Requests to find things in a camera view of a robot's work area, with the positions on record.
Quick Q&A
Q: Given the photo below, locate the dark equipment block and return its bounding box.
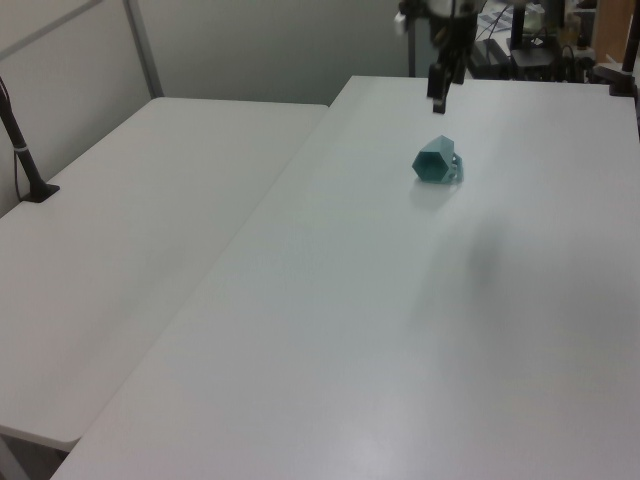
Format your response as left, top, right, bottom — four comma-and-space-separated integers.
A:
468, 38, 512, 81

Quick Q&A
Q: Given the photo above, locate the black clamp mount with pole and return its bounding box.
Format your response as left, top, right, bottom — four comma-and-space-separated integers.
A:
589, 29, 640, 97

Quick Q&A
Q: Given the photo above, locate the black cable bundle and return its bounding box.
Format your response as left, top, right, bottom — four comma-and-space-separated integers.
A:
0, 76, 61, 204

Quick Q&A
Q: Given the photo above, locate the grey partition frame post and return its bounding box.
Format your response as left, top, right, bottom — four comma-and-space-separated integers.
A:
124, 0, 167, 99

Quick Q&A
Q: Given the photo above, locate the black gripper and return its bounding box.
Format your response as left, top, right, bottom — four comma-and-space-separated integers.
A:
426, 13, 476, 116

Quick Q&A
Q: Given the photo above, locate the black stand with base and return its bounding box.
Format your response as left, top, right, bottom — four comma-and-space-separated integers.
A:
508, 0, 557, 69

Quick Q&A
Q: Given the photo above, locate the teal hexagonal cup with handle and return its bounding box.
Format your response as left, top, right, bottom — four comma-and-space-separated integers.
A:
411, 134, 467, 185

